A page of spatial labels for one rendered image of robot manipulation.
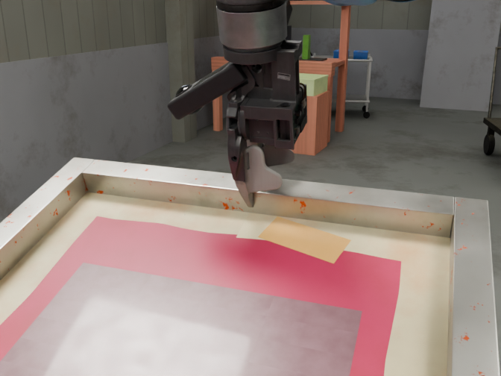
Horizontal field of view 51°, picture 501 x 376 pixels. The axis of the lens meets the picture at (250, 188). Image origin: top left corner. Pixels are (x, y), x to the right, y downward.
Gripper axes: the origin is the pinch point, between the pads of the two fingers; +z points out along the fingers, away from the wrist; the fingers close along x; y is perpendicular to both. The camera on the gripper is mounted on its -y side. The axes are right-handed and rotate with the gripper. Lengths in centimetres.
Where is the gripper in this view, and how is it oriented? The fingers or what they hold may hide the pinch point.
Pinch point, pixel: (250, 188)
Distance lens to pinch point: 71.0
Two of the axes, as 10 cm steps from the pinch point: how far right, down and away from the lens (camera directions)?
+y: 9.5, 1.1, -3.0
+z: 0.8, 8.3, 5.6
